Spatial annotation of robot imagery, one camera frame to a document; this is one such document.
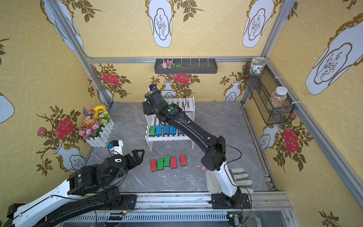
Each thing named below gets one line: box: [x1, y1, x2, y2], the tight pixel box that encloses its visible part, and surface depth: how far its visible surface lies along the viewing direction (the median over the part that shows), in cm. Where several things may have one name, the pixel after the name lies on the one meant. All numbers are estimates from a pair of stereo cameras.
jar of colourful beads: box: [269, 86, 289, 109], surface depth 66 cm
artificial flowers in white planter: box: [78, 104, 115, 148], surface depth 92 cm
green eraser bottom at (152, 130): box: [148, 125, 156, 137], surface depth 87 cm
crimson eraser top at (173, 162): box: [170, 156, 178, 169], surface depth 89 cm
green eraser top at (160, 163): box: [156, 157, 165, 170], surface depth 89 cm
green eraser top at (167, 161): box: [163, 155, 171, 167], surface depth 89 cm
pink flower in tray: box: [160, 59, 182, 70], surface depth 89 cm
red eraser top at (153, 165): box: [150, 159, 158, 172], surface depth 89 cm
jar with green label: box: [249, 56, 268, 77], surface depth 87 cm
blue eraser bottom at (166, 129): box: [163, 124, 171, 135], surface depth 87 cm
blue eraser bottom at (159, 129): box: [155, 124, 163, 136], surface depth 90 cm
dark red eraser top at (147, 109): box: [142, 101, 155, 116], surface depth 70 cm
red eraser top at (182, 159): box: [179, 154, 187, 167], surface depth 91 cm
